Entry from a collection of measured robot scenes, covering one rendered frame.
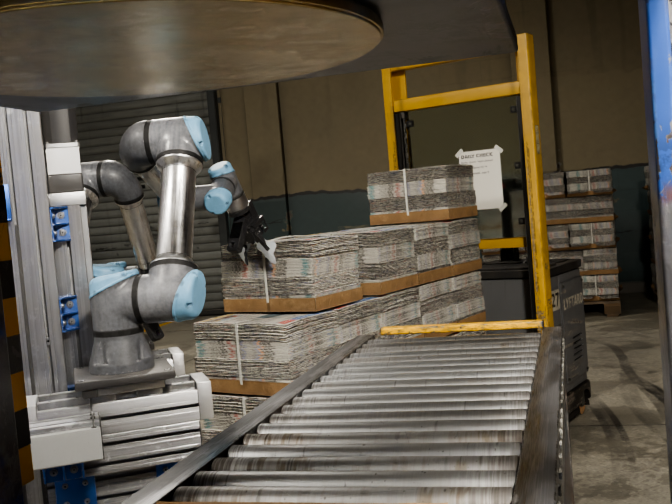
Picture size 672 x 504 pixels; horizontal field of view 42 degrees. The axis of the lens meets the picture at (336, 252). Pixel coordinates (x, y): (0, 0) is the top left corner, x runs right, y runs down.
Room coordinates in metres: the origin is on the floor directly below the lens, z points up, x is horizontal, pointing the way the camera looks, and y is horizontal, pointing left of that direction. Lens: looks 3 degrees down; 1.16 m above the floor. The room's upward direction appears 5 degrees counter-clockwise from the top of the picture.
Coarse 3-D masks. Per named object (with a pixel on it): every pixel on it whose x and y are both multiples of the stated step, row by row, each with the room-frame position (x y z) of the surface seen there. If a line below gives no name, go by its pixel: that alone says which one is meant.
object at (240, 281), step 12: (276, 240) 2.99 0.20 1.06; (228, 252) 2.90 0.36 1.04; (252, 252) 2.84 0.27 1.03; (228, 264) 2.90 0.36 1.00; (240, 264) 2.87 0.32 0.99; (252, 264) 2.84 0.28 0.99; (228, 276) 2.90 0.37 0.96; (240, 276) 2.87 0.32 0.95; (252, 276) 2.85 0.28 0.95; (228, 288) 2.90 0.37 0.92; (240, 288) 2.87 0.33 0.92; (252, 288) 2.84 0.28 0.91; (240, 312) 2.90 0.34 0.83
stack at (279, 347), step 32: (416, 288) 3.27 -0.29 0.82; (448, 288) 3.50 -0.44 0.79; (224, 320) 2.74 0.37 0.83; (256, 320) 2.69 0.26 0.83; (288, 320) 2.62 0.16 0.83; (320, 320) 2.71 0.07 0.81; (352, 320) 2.87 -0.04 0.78; (384, 320) 3.05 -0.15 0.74; (416, 320) 3.25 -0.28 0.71; (448, 320) 3.47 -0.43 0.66; (224, 352) 2.70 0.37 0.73; (256, 352) 2.62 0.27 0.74; (288, 352) 2.56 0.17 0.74; (320, 352) 2.70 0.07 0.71; (224, 416) 2.71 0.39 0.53
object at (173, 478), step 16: (368, 336) 2.35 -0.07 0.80; (336, 352) 2.13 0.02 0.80; (352, 352) 2.13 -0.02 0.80; (320, 368) 1.94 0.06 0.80; (288, 384) 1.79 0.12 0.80; (304, 384) 1.77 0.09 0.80; (272, 400) 1.65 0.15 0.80; (288, 400) 1.64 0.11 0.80; (256, 416) 1.53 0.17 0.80; (224, 432) 1.43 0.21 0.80; (240, 432) 1.42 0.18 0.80; (208, 448) 1.34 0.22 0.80; (224, 448) 1.33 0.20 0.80; (176, 464) 1.27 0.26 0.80; (192, 464) 1.26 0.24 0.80; (208, 464) 1.26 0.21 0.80; (160, 480) 1.19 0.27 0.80; (176, 480) 1.19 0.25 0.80; (192, 480) 1.21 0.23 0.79; (144, 496) 1.13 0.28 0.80; (160, 496) 1.12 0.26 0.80
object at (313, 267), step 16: (288, 240) 2.76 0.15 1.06; (304, 240) 2.73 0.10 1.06; (320, 240) 2.75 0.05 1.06; (336, 240) 2.83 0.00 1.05; (352, 240) 2.94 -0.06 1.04; (288, 256) 2.76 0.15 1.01; (304, 256) 2.73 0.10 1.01; (320, 256) 2.76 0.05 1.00; (336, 256) 2.83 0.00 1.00; (352, 256) 2.92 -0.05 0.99; (288, 272) 2.76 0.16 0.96; (304, 272) 2.72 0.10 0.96; (320, 272) 2.75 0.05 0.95; (336, 272) 2.84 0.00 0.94; (352, 272) 2.91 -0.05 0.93; (288, 288) 2.76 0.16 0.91; (304, 288) 2.72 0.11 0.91; (320, 288) 2.75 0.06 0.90; (336, 288) 2.82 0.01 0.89; (352, 288) 2.91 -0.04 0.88
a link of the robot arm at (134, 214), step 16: (112, 160) 2.79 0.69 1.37; (112, 176) 2.74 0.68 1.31; (128, 176) 2.77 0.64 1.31; (112, 192) 2.76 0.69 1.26; (128, 192) 2.77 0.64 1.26; (128, 208) 2.81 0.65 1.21; (144, 208) 2.86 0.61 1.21; (128, 224) 2.84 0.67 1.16; (144, 224) 2.86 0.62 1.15; (144, 240) 2.88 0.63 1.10; (144, 256) 2.91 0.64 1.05; (144, 272) 2.94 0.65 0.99
